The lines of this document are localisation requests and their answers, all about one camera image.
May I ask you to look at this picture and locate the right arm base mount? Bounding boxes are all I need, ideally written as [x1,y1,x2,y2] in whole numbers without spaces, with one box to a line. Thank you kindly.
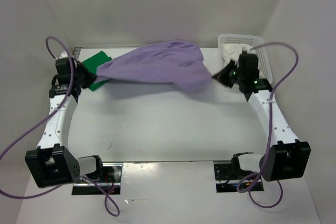
[213,161,252,193]

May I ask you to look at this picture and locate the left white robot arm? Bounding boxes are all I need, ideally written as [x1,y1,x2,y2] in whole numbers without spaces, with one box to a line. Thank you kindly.
[25,57,105,188]

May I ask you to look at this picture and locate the purple t shirt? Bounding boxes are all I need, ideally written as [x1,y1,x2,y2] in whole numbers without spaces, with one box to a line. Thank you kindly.
[96,40,212,92]

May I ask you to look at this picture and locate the green t shirt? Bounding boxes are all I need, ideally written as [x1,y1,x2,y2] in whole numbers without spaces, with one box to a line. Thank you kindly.
[82,51,112,92]

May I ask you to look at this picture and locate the white cloth in basket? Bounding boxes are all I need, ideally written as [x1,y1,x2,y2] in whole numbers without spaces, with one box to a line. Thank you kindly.
[219,44,257,68]

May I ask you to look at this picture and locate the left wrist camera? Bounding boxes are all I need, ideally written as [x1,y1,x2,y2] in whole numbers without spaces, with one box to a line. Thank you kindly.
[56,51,68,60]

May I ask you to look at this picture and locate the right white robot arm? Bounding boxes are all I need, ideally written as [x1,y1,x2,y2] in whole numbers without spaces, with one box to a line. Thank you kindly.
[213,51,311,182]

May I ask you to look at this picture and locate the white plastic basket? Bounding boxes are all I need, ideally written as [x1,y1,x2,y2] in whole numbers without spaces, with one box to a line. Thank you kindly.
[218,34,273,83]

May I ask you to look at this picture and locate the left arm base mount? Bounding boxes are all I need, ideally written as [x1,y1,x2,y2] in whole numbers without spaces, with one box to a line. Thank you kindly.
[71,162,123,196]

